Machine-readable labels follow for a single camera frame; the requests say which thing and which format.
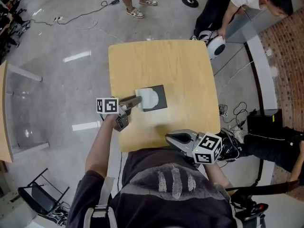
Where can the white tissue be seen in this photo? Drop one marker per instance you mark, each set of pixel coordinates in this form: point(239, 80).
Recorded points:
point(148, 98)

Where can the black box yellow label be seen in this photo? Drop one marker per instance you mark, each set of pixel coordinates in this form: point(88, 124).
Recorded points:
point(263, 125)

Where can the open grey pod case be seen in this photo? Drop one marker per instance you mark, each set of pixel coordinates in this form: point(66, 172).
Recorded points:
point(229, 148)

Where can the black tissue box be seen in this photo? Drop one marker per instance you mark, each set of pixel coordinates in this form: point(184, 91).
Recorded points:
point(162, 98)

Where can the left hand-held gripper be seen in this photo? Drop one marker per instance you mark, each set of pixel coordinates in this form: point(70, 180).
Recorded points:
point(107, 106)

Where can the person's right forearm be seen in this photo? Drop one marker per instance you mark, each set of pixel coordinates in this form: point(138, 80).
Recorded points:
point(217, 174)

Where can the person's black printed t-shirt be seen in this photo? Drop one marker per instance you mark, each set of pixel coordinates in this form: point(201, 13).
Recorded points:
point(154, 212)

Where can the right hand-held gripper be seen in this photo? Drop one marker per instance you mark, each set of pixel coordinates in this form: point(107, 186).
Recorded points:
point(206, 148)

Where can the wooden desk white legs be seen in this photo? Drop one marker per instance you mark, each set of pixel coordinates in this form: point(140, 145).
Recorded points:
point(3, 108)

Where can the dark blue patterned bag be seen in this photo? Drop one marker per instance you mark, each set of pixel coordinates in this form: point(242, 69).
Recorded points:
point(59, 218)

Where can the person's left forearm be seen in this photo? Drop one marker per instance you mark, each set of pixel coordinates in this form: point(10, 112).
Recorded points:
point(99, 148)

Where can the white power strip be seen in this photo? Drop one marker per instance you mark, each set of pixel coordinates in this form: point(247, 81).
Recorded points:
point(58, 18)

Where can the black folding chair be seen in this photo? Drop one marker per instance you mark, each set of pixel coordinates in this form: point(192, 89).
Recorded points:
point(44, 198)

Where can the white wall socket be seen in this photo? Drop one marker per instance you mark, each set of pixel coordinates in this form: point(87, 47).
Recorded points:
point(268, 52)

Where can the white cabinet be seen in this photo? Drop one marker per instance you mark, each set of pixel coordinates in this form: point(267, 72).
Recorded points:
point(14, 212)

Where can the black harness rig red button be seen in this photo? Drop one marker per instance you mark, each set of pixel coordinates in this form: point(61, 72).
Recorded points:
point(244, 198)

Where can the small tagged device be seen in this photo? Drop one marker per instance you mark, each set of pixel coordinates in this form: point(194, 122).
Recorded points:
point(223, 109)

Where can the grey metal cabinet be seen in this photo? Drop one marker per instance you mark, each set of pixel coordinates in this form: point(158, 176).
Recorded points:
point(256, 20)

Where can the white pod backpack case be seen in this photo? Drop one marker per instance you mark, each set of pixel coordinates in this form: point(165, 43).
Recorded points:
point(216, 46)

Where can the square wooden pedestal table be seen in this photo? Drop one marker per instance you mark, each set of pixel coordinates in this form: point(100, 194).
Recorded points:
point(166, 63)

